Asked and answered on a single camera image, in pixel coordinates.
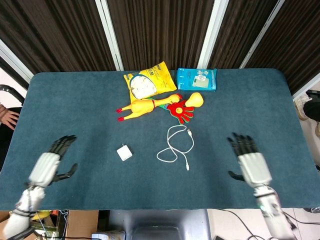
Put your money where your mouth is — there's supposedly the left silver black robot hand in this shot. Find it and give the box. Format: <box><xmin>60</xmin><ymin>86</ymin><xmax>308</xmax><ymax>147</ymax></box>
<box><xmin>27</xmin><ymin>134</ymin><xmax>78</xmax><ymax>188</ymax></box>

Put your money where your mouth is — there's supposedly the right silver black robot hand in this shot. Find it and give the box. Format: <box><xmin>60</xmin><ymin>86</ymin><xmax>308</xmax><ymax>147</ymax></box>
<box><xmin>226</xmin><ymin>132</ymin><xmax>273</xmax><ymax>190</ymax></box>

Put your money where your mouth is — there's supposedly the white usb cable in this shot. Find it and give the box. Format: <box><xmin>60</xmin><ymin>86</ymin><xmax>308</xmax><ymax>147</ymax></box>
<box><xmin>156</xmin><ymin>125</ymin><xmax>195</xmax><ymax>172</ymax></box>

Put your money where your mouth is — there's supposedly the white cube charger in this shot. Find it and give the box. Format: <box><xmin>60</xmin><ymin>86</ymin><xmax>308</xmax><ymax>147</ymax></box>
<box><xmin>116</xmin><ymin>143</ymin><xmax>134</xmax><ymax>162</ymax></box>

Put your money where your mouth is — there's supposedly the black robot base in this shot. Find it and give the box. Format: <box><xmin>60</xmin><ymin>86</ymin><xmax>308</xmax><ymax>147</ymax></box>
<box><xmin>109</xmin><ymin>209</ymin><xmax>211</xmax><ymax>240</ymax></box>

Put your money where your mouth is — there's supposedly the bystander bare hand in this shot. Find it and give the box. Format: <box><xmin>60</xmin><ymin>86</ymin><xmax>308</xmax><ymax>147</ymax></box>
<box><xmin>0</xmin><ymin>103</ymin><xmax>21</xmax><ymax>131</ymax></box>

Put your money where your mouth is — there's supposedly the brown cardboard box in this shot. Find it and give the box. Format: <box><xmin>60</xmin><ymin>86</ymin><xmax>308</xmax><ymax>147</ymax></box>
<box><xmin>0</xmin><ymin>209</ymin><xmax>100</xmax><ymax>240</ymax></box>

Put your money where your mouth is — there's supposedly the teal velvet table cover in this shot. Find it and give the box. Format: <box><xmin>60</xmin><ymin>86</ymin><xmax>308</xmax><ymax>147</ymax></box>
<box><xmin>0</xmin><ymin>68</ymin><xmax>320</xmax><ymax>211</ymax></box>

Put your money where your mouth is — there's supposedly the white sneaker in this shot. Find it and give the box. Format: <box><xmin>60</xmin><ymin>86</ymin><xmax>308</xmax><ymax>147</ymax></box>
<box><xmin>294</xmin><ymin>94</ymin><xmax>313</xmax><ymax>121</ymax></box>

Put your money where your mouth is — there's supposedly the yellow pear toy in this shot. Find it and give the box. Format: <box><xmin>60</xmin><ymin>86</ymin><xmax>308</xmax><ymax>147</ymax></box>
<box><xmin>184</xmin><ymin>92</ymin><xmax>205</xmax><ymax>108</ymax></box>

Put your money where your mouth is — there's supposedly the red hand clapper toy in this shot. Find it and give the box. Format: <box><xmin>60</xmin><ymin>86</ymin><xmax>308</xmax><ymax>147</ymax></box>
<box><xmin>158</xmin><ymin>99</ymin><xmax>195</xmax><ymax>125</ymax></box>

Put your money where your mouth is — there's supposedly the blue product box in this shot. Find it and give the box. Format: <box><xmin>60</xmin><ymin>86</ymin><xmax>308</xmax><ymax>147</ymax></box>
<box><xmin>176</xmin><ymin>67</ymin><xmax>218</xmax><ymax>93</ymax></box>

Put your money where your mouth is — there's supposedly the yellow rubber chicken toy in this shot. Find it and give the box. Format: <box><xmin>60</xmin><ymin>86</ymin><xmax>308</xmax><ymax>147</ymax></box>
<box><xmin>116</xmin><ymin>93</ymin><xmax>184</xmax><ymax>123</ymax></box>

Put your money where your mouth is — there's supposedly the yellow snack bag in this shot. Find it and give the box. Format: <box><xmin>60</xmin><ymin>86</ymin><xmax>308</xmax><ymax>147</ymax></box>
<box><xmin>123</xmin><ymin>60</ymin><xmax>178</xmax><ymax>103</ymax></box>

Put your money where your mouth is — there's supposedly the brown pleated curtain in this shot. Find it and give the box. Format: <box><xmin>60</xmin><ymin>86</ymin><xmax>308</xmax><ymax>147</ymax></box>
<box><xmin>0</xmin><ymin>0</ymin><xmax>118</xmax><ymax>90</ymax></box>
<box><xmin>207</xmin><ymin>0</ymin><xmax>279</xmax><ymax>70</ymax></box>
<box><xmin>246</xmin><ymin>0</ymin><xmax>320</xmax><ymax>95</ymax></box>
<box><xmin>106</xmin><ymin>0</ymin><xmax>216</xmax><ymax>71</ymax></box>

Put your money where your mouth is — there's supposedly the white frame post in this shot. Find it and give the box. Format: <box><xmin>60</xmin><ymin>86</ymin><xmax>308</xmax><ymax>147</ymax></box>
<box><xmin>0</xmin><ymin>39</ymin><xmax>35</xmax><ymax>84</ymax></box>
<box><xmin>291</xmin><ymin>74</ymin><xmax>320</xmax><ymax>100</ymax></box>
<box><xmin>197</xmin><ymin>0</ymin><xmax>230</xmax><ymax>70</ymax></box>
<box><xmin>239</xmin><ymin>0</ymin><xmax>286</xmax><ymax>70</ymax></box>
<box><xmin>94</xmin><ymin>0</ymin><xmax>125</xmax><ymax>72</ymax></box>

